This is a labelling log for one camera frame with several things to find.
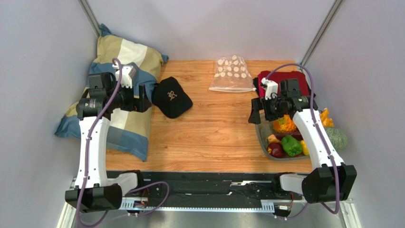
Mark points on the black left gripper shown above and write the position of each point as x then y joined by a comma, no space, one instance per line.
140,105

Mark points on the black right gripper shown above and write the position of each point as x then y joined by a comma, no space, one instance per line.
256,107

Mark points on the clear dotted zip top bag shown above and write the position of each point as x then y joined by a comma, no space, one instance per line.
231,74

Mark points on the dark red sweet potato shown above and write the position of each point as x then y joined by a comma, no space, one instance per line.
277,137

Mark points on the green bell pepper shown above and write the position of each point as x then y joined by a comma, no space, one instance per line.
291,146

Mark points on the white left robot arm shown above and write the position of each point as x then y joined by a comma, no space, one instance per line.
107,92

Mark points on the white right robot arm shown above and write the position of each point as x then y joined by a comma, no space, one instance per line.
331,179

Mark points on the clear plastic food tray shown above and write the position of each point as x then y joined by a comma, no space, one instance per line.
267,135

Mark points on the black folded cloth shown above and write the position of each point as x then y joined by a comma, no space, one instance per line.
256,85

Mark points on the black baseball cap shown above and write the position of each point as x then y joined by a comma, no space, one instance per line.
170,98

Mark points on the orange spiky gourd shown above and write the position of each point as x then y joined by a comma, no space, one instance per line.
284,124

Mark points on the yellow bell pepper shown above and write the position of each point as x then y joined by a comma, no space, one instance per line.
305,150

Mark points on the orange finger fruit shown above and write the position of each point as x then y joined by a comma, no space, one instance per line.
326,121

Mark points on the green netted melon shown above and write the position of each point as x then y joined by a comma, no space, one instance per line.
337,137

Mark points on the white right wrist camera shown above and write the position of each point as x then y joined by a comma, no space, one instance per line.
270,87

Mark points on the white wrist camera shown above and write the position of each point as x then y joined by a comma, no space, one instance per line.
270,87
128,73

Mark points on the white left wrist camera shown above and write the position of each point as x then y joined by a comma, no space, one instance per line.
128,73

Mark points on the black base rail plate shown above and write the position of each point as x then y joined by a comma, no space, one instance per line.
211,192

